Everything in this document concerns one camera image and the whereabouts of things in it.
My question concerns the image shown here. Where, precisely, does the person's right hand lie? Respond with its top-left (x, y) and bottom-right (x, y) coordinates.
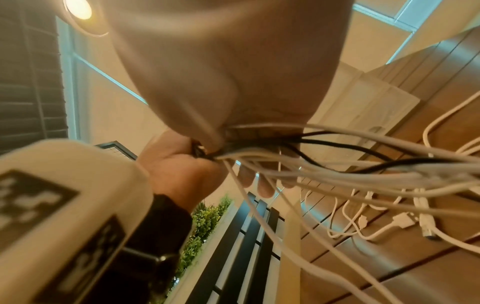
top-left (100, 0), bottom-right (355, 199)

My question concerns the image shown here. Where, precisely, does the round ceiling lamp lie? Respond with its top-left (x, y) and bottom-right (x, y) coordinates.
top-left (61, 0), bottom-right (112, 37)

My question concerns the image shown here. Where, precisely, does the black left wristband with markers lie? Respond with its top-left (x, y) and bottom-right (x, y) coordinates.
top-left (93, 194), bottom-right (194, 304)

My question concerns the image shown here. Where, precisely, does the dark slatted blind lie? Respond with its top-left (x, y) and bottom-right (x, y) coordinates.
top-left (0, 0), bottom-right (71, 155)

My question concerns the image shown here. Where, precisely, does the beige roller blind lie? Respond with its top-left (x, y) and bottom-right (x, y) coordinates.
top-left (74, 56), bottom-right (170, 149)

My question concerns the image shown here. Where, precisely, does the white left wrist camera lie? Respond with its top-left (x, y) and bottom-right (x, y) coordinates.
top-left (0, 139), bottom-right (155, 304)

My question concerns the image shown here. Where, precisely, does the black cable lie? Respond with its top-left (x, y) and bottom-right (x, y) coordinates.
top-left (221, 133), bottom-right (395, 163)
top-left (276, 142), bottom-right (480, 174)

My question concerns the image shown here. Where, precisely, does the white drawer organizer box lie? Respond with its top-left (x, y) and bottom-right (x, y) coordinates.
top-left (310, 62), bottom-right (421, 167)

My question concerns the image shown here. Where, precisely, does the person's left hand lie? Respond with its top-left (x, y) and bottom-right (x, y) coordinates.
top-left (136, 129), bottom-right (230, 214)

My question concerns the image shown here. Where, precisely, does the wooden slatted table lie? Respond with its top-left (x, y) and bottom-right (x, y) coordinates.
top-left (284, 25), bottom-right (480, 304)

